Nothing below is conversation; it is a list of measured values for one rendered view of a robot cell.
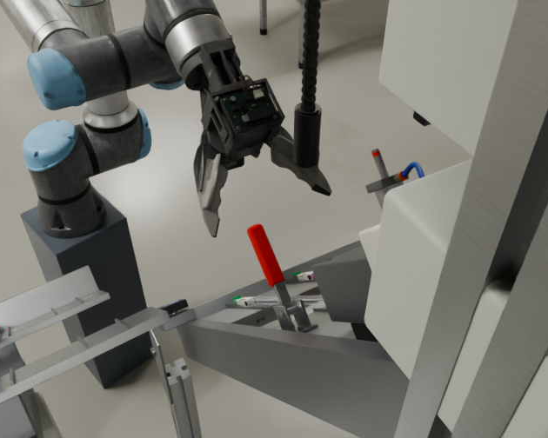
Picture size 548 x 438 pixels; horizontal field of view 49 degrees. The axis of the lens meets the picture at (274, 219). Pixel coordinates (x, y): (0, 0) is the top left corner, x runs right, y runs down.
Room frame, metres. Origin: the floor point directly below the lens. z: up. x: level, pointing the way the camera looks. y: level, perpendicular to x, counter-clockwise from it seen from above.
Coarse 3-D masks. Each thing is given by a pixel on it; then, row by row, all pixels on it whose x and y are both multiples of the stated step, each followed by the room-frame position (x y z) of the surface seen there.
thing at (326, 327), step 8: (312, 312) 0.40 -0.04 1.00; (320, 312) 0.38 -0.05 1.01; (312, 320) 0.36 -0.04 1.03; (320, 320) 0.35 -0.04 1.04; (328, 320) 0.34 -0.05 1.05; (280, 328) 0.37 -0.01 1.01; (320, 328) 0.32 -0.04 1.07; (328, 328) 0.31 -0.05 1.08; (336, 328) 0.31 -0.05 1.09; (344, 328) 0.30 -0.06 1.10; (336, 336) 0.28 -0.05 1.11; (344, 336) 0.28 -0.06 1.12; (352, 336) 0.27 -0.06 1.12
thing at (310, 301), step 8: (264, 296) 0.54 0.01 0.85; (272, 296) 0.52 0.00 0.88; (296, 296) 0.46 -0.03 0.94; (304, 296) 0.44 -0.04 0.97; (312, 296) 0.43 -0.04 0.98; (320, 296) 0.41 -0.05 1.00; (256, 304) 0.53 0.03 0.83; (264, 304) 0.51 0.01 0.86; (272, 304) 0.49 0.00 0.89; (280, 304) 0.47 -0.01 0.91; (304, 304) 0.42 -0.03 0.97; (312, 304) 0.41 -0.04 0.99; (320, 304) 0.40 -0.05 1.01
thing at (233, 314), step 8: (288, 280) 0.66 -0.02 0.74; (296, 280) 0.64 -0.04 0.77; (312, 280) 0.60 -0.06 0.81; (288, 288) 0.62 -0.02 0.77; (296, 288) 0.59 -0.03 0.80; (304, 288) 0.57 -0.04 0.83; (312, 288) 0.54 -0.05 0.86; (256, 296) 0.64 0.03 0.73; (232, 304) 0.60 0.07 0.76; (224, 312) 0.58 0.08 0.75; (232, 312) 0.56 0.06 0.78; (240, 312) 0.54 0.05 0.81; (248, 312) 0.52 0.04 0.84; (256, 312) 0.50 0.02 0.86; (264, 312) 0.50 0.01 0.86; (272, 312) 0.51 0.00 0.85; (208, 320) 0.56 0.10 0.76; (216, 320) 0.54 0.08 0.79; (224, 320) 0.52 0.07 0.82; (232, 320) 0.50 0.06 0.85; (240, 320) 0.49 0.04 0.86; (248, 320) 0.49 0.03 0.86; (256, 320) 0.54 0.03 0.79
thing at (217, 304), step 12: (336, 252) 0.73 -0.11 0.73; (300, 264) 0.70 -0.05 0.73; (312, 264) 0.71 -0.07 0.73; (288, 276) 0.68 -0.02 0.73; (240, 288) 0.65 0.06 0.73; (252, 288) 0.65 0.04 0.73; (264, 288) 0.66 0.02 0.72; (216, 300) 0.63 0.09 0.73; (228, 300) 0.63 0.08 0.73; (204, 312) 0.61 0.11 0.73; (216, 312) 0.61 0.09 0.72; (252, 324) 0.61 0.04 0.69; (264, 324) 0.61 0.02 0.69
